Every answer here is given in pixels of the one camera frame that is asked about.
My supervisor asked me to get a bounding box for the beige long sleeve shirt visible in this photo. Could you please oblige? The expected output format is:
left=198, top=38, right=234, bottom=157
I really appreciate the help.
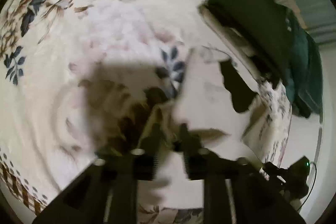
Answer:
left=138, top=47, right=262, bottom=209

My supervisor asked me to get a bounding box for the white bed headboard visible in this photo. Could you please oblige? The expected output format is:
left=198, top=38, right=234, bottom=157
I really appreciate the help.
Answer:
left=281, top=47, right=335, bottom=223

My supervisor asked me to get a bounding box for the dark green blanket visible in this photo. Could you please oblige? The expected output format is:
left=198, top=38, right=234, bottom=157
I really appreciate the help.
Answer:
left=277, top=4, right=323, bottom=118

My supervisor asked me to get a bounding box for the floral bed quilt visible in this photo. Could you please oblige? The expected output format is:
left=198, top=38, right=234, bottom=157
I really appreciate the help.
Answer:
left=1, top=0, right=291, bottom=217

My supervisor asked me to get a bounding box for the black folded garment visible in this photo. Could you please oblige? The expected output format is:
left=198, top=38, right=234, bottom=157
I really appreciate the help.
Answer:
left=199, top=0, right=291, bottom=89

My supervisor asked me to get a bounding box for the right teal curtain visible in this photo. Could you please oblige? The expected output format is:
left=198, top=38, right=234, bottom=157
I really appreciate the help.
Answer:
left=276, top=0, right=335, bottom=46

